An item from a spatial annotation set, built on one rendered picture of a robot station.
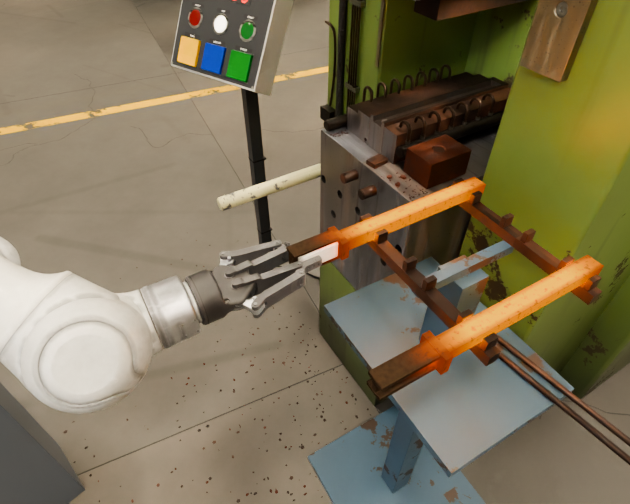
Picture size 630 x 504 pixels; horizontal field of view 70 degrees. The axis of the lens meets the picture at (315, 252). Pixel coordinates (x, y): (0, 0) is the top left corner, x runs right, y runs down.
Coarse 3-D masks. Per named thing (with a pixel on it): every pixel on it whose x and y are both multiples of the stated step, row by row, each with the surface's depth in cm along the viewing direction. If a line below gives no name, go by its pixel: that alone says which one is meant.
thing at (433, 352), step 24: (576, 264) 68; (600, 264) 68; (528, 288) 65; (552, 288) 65; (480, 312) 61; (504, 312) 61; (528, 312) 63; (432, 336) 58; (456, 336) 59; (480, 336) 59; (408, 360) 56; (432, 360) 56; (384, 384) 53; (408, 384) 56
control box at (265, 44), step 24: (192, 0) 133; (216, 0) 129; (240, 0) 125; (264, 0) 121; (288, 0) 124; (240, 24) 126; (264, 24) 122; (240, 48) 127; (264, 48) 124; (192, 72) 137; (264, 72) 127
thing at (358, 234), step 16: (448, 192) 81; (464, 192) 81; (400, 208) 78; (416, 208) 78; (432, 208) 79; (368, 224) 75; (384, 224) 75; (400, 224) 76; (304, 240) 70; (320, 240) 70; (336, 240) 70; (352, 240) 72; (368, 240) 75
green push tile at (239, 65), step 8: (232, 56) 128; (240, 56) 127; (248, 56) 126; (232, 64) 128; (240, 64) 127; (248, 64) 126; (232, 72) 129; (240, 72) 128; (248, 72) 127; (240, 80) 128
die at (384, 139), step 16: (448, 80) 128; (464, 80) 125; (480, 80) 125; (496, 80) 123; (400, 96) 120; (416, 96) 118; (432, 96) 116; (464, 96) 116; (480, 96) 118; (496, 96) 118; (352, 112) 116; (368, 112) 112; (416, 112) 110; (448, 112) 111; (464, 112) 111; (352, 128) 118; (368, 128) 112; (384, 128) 106; (400, 128) 106; (416, 128) 106; (432, 128) 108; (368, 144) 115; (384, 144) 109; (400, 144) 106; (400, 160) 109
